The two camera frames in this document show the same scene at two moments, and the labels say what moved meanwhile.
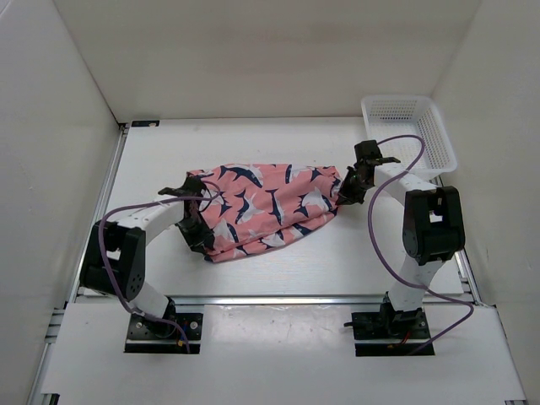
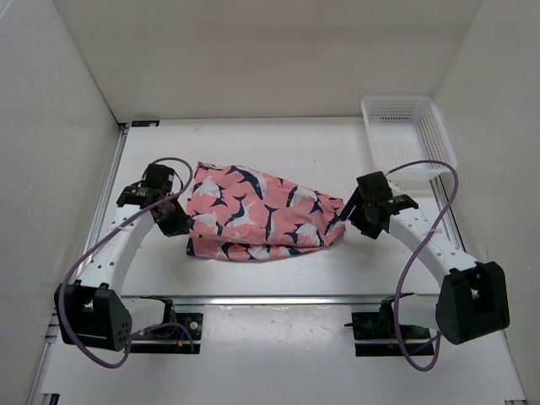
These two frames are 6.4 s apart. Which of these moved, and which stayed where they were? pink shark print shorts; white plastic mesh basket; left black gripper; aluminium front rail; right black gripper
Moved: pink shark print shorts; left black gripper; right black gripper
Stayed: white plastic mesh basket; aluminium front rail
